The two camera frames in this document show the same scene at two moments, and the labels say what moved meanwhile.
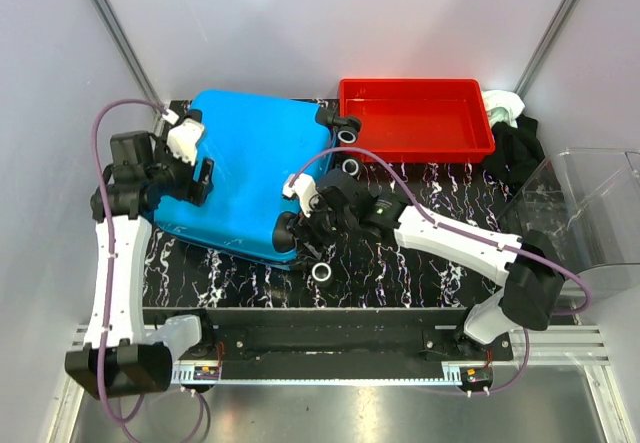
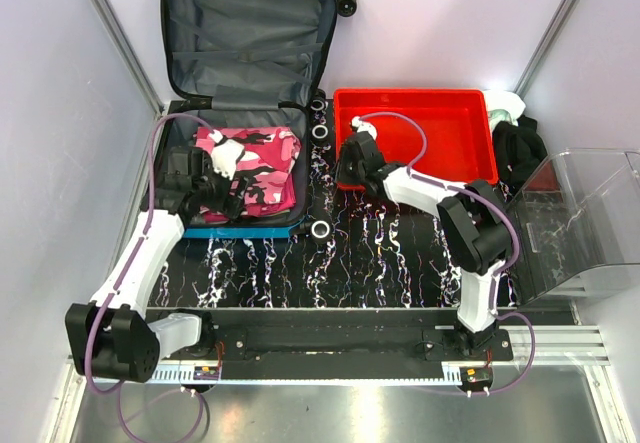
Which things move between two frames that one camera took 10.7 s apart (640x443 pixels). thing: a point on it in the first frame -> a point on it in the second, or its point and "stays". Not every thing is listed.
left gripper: x=193 y=191 -> x=230 y=203
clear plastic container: x=585 y=202 stays
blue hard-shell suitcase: x=257 y=142 -> x=249 y=45
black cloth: x=518 y=151 stays
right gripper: x=309 y=225 -> x=341 y=175
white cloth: x=502 y=106 stays
